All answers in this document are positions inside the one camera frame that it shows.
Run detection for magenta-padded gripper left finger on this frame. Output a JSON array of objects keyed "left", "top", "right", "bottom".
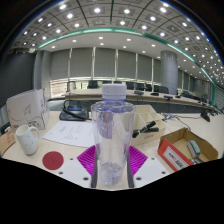
[{"left": 54, "top": 144, "right": 98, "bottom": 189}]

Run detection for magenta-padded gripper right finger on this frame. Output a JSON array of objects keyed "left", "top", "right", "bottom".
[{"left": 126, "top": 145, "right": 170, "bottom": 189}]

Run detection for clear plastic water bottle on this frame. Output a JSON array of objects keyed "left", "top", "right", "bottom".
[{"left": 90, "top": 83, "right": 137, "bottom": 187}]

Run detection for white printed paper sheet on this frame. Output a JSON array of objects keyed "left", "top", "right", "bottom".
[{"left": 42, "top": 120, "right": 96, "bottom": 149}]

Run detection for flat round red coaster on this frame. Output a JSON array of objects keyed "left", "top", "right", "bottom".
[{"left": 42, "top": 150, "right": 65, "bottom": 171}]

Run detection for red-sided open cardboard box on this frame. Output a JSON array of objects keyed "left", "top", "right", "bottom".
[{"left": 157, "top": 127, "right": 220, "bottom": 173}]

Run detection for white cardboard organizer box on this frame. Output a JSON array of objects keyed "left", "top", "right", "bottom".
[{"left": 130, "top": 104, "right": 167, "bottom": 147}]

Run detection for black desk phone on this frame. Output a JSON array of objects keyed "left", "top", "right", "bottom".
[{"left": 59, "top": 99, "right": 90, "bottom": 122}]

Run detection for white ceramic mug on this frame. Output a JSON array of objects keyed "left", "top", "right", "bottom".
[{"left": 15, "top": 124, "right": 41, "bottom": 156}]

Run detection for long curved conference desk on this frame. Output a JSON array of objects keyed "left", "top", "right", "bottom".
[{"left": 63, "top": 87, "right": 224, "bottom": 116}]

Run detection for row of black office chairs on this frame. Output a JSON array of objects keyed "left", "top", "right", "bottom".
[{"left": 87, "top": 79, "right": 209, "bottom": 101}]

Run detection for white copy paper carton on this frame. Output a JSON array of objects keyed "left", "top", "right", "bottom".
[{"left": 5, "top": 88, "right": 50, "bottom": 133}]

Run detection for recessed ceiling lights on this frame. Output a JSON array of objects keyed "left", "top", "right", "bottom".
[{"left": 13, "top": 0, "right": 224, "bottom": 88}]

